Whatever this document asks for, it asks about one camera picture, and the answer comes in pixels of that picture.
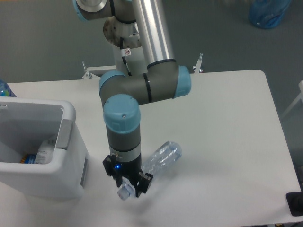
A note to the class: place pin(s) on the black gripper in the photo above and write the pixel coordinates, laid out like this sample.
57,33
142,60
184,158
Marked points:
129,170

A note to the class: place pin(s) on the clear crushed plastic bottle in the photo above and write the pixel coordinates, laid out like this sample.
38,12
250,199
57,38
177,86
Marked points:
156,165

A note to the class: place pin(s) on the clear plastic wrapper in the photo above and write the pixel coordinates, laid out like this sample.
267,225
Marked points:
45,152

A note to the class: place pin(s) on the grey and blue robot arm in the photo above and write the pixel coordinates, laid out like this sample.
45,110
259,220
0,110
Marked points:
146,72

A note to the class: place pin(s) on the white plastic trash can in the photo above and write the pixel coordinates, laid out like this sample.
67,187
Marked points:
24,125

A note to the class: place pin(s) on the colourful snack wrapper in bin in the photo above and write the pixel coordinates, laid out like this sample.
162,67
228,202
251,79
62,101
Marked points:
28,159

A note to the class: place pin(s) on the blue bottle at left edge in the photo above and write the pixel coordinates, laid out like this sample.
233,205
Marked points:
5,89

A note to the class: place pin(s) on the black device at table corner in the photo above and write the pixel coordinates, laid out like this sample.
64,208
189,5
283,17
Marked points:
295,203

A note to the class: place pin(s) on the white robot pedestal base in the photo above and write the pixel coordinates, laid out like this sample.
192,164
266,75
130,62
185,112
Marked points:
135,46

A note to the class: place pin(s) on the white frame at right edge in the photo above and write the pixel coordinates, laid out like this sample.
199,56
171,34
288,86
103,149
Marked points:
298,100

